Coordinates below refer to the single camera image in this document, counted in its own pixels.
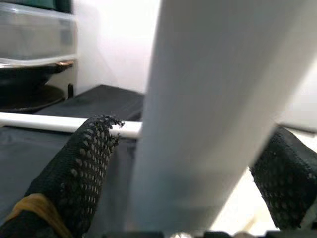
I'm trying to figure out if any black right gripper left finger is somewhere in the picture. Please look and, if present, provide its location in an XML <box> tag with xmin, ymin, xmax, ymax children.
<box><xmin>0</xmin><ymin>114</ymin><xmax>126</xmax><ymax>238</ymax></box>

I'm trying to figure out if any black tablecloth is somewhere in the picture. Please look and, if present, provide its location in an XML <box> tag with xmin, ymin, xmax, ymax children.
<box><xmin>0</xmin><ymin>84</ymin><xmax>147</xmax><ymax>238</ymax></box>

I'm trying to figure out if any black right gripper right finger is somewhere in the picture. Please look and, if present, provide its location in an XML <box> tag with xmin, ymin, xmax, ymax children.
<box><xmin>249</xmin><ymin>126</ymin><xmax>317</xmax><ymax>231</ymax></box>

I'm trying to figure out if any clear plastic storage box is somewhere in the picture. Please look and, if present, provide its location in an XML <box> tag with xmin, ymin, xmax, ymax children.
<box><xmin>0</xmin><ymin>0</ymin><xmax>79</xmax><ymax>66</ymax></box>

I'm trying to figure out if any black round stool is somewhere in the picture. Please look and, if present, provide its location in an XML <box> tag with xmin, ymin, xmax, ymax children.
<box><xmin>0</xmin><ymin>83</ymin><xmax>74</xmax><ymax>112</ymax></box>

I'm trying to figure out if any white plastic table leg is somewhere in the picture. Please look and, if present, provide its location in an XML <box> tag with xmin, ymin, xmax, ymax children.
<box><xmin>0</xmin><ymin>112</ymin><xmax>144</xmax><ymax>139</ymax></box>
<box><xmin>128</xmin><ymin>0</ymin><xmax>317</xmax><ymax>236</ymax></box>

